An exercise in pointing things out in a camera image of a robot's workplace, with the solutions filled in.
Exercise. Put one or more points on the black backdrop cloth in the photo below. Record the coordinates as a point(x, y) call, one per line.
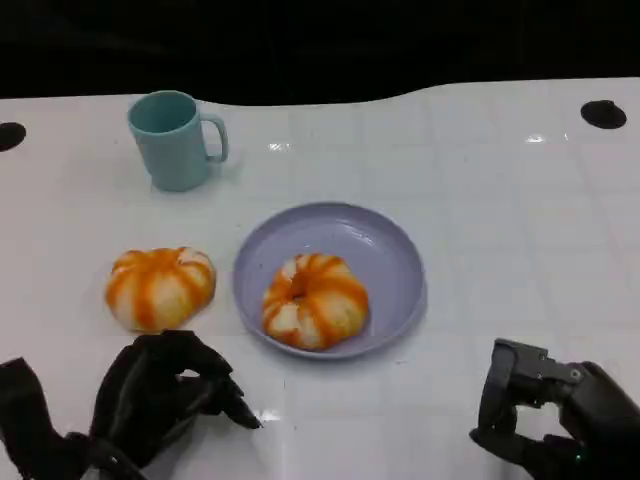
point(320, 45)

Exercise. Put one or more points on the black table grommet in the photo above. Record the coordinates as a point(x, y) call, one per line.
point(11, 136)
point(602, 114)

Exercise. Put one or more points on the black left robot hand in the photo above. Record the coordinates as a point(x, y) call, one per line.
point(150, 395)

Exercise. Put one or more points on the pale green mug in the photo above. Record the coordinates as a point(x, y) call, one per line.
point(167, 150)

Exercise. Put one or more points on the orange and white bread roll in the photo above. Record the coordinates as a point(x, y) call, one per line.
point(160, 290)
point(325, 305)

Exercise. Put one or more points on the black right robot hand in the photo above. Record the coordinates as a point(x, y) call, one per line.
point(595, 415)

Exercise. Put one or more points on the lilac plate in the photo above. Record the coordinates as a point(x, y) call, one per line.
point(380, 250)

